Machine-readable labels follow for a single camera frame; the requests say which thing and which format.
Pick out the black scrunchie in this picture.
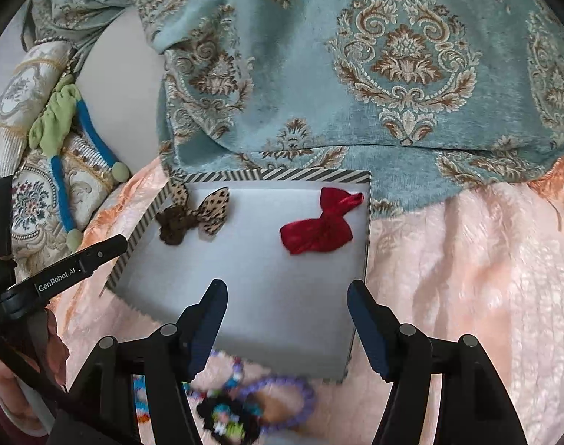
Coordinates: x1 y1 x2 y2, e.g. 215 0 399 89
197 395 261 445

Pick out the leopard print bow scrunchie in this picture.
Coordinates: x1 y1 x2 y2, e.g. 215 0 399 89
155 183 230 246

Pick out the red velvet bow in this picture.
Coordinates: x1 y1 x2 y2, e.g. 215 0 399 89
280 187 364 255

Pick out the person's left hand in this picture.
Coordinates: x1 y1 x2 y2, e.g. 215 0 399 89
0 307 72 436

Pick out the embroidered cream cushion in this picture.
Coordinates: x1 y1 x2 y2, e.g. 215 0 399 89
11 150 117 280

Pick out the green and blue plush toy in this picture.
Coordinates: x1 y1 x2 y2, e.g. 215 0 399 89
29 72 131 252

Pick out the cream bolster pillow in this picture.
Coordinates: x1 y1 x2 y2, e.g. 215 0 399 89
0 40 73 178

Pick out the striped chevron tray box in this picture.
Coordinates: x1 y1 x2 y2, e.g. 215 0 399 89
106 168 370 381

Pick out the teal damask curtain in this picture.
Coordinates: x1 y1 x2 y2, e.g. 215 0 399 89
23 0 564 216

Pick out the blue bead bracelet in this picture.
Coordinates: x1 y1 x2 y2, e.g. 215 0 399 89
132 373 149 423

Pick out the multicolour round bead bracelet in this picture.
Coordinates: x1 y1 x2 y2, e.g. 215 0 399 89
183 350 245 399

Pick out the purple bead bracelet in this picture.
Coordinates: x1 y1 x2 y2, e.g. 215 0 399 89
236 375 318 434

